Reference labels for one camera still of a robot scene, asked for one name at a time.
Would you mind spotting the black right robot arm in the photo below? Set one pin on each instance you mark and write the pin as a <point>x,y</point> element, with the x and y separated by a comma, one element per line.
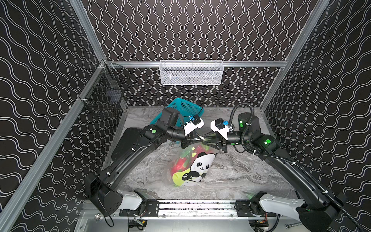
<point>317,206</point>

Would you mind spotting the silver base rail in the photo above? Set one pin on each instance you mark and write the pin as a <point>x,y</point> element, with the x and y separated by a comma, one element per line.
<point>184,216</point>

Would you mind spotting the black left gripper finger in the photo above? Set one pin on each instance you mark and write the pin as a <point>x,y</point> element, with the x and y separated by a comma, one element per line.
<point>196,136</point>
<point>191,143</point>

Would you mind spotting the silver wrench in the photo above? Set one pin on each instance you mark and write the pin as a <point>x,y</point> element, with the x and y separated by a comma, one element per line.
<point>289,226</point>

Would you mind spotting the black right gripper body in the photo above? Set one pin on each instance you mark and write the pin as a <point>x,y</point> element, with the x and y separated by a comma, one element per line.
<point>222,144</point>

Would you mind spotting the white wire mesh basket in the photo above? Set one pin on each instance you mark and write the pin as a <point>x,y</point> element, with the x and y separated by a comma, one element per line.
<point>191,72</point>

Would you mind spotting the panda print zip-top bag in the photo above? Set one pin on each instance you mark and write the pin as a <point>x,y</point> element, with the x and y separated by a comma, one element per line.
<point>192,165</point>

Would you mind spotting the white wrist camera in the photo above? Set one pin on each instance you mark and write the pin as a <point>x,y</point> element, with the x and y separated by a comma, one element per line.
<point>222,127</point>
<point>195,122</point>

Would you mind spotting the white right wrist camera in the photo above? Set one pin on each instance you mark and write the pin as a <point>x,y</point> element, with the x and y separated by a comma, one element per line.
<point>222,127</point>

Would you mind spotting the black wire mesh basket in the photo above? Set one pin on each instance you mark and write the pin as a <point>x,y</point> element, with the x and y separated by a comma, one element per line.
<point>105,98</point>

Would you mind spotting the teal plastic basket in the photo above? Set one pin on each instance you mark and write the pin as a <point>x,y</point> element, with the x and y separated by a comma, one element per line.
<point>185,108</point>

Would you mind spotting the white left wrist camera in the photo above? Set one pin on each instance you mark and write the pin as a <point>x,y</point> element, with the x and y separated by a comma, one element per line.
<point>195,122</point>

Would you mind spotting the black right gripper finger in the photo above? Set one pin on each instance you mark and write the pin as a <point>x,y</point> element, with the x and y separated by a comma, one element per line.
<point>211,143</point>
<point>211,135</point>

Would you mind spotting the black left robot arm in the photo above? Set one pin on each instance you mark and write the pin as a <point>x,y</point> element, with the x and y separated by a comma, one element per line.
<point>134,145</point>

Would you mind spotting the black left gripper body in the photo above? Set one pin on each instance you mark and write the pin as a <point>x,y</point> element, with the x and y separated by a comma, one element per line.
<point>185,139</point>

